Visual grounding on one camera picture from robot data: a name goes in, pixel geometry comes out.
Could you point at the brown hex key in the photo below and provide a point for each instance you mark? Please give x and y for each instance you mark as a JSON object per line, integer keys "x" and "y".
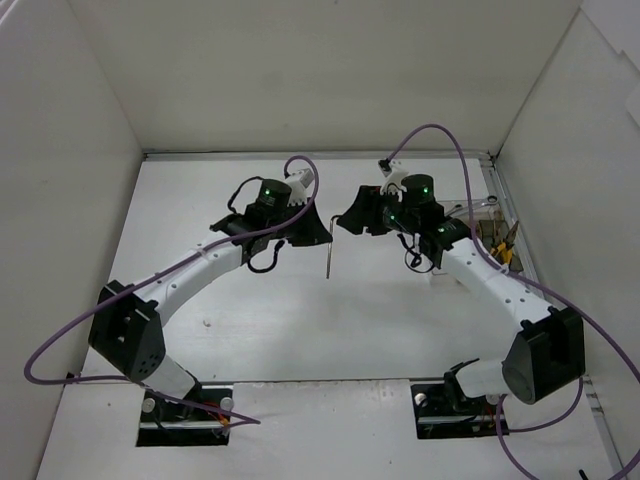
{"x": 332, "y": 225}

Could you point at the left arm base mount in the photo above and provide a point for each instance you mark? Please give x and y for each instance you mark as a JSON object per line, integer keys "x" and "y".
{"x": 168, "y": 424}

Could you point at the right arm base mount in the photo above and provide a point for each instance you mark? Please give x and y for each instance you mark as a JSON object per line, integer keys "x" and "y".
{"x": 438, "y": 417}

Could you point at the clear plastic container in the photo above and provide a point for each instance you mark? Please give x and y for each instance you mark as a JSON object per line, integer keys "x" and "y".
{"x": 491, "y": 225}

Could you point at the yellow long-nose pliers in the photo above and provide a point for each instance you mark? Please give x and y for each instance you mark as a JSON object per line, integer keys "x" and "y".
{"x": 503, "y": 251}

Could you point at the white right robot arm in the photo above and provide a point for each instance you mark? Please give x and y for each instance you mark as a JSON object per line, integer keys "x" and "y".
{"x": 546, "y": 350}

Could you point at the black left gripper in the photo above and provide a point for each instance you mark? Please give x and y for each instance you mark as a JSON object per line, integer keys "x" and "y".
{"x": 298, "y": 220}

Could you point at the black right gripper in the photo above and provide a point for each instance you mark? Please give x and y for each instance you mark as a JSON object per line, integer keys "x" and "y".
{"x": 373, "y": 215}

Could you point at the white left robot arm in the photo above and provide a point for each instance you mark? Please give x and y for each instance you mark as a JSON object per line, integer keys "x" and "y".
{"x": 128, "y": 330}

